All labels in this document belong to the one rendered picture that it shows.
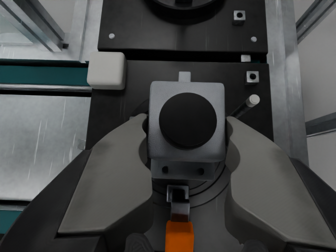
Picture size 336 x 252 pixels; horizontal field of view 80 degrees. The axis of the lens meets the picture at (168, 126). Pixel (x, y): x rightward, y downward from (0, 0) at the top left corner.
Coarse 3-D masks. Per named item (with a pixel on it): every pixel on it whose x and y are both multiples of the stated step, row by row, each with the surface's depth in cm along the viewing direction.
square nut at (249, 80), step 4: (248, 72) 26; (252, 72) 26; (256, 72) 26; (244, 76) 27; (248, 76) 26; (252, 76) 27; (256, 76) 26; (244, 80) 27; (248, 80) 26; (252, 80) 26; (256, 80) 26; (244, 84) 27; (248, 84) 27; (252, 84) 27
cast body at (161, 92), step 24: (168, 96) 12; (192, 96) 10; (216, 96) 12; (168, 120) 10; (192, 120) 10; (216, 120) 10; (168, 144) 11; (192, 144) 10; (216, 144) 11; (168, 168) 14; (192, 168) 14
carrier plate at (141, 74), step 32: (128, 64) 28; (160, 64) 28; (192, 64) 28; (224, 64) 28; (256, 64) 27; (96, 96) 27; (128, 96) 27; (224, 96) 27; (96, 128) 26; (256, 128) 26; (224, 192) 24; (160, 224) 24; (192, 224) 24; (224, 224) 24
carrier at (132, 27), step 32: (128, 0) 30; (160, 0) 28; (192, 0) 27; (224, 0) 30; (256, 0) 30; (128, 32) 29; (160, 32) 29; (192, 32) 29; (224, 32) 29; (256, 32) 28
